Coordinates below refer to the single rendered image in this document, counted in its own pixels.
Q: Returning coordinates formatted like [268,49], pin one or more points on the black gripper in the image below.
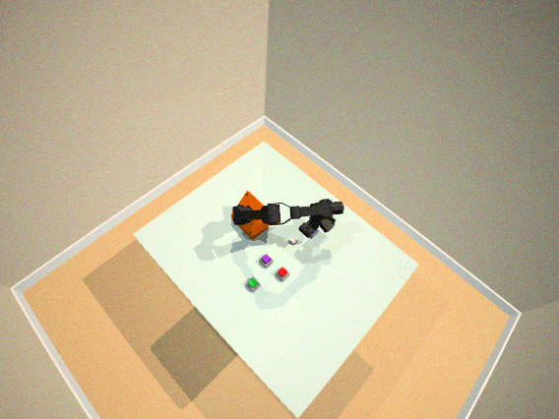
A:
[307,228]

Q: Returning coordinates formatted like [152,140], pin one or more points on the purple button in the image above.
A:
[266,260]

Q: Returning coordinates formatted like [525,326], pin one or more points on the green button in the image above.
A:
[253,283]

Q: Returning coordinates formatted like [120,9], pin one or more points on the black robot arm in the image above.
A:
[270,214]

